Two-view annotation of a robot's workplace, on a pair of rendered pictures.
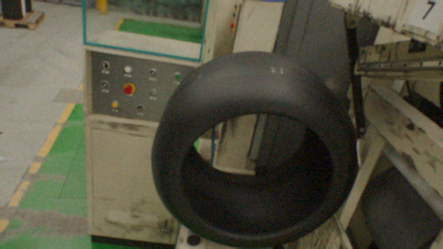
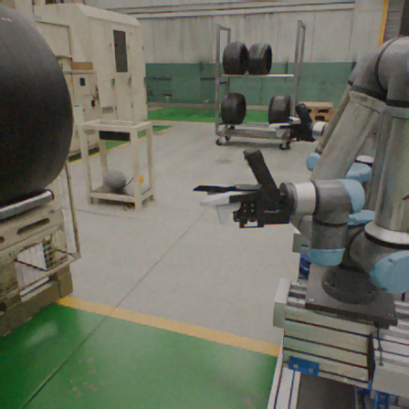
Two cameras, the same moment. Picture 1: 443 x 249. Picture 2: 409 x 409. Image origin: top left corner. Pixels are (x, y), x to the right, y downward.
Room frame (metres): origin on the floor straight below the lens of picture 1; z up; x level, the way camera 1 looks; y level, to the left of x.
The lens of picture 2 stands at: (1.46, 1.10, 1.31)
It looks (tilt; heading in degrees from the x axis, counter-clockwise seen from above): 20 degrees down; 213
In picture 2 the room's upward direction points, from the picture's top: straight up
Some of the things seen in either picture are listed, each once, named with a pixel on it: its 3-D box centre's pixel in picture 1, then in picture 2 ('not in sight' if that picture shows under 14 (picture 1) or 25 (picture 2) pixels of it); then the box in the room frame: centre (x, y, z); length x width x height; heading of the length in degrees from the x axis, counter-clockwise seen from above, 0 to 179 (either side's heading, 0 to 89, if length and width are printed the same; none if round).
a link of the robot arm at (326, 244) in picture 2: not in sight; (323, 235); (0.66, 0.91, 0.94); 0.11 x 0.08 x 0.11; 40
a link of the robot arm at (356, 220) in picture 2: not in sight; (359, 235); (0.48, 0.95, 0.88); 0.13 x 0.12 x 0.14; 40
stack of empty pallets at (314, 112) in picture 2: not in sight; (315, 113); (-7.78, -1.68, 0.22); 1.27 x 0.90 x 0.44; 14
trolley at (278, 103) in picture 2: not in sight; (257, 88); (-4.48, -1.70, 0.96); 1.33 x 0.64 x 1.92; 102
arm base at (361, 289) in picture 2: not in sight; (351, 272); (0.47, 0.95, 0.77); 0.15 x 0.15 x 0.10
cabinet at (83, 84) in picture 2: not in sight; (68, 113); (-2.26, -3.78, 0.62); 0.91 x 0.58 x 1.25; 14
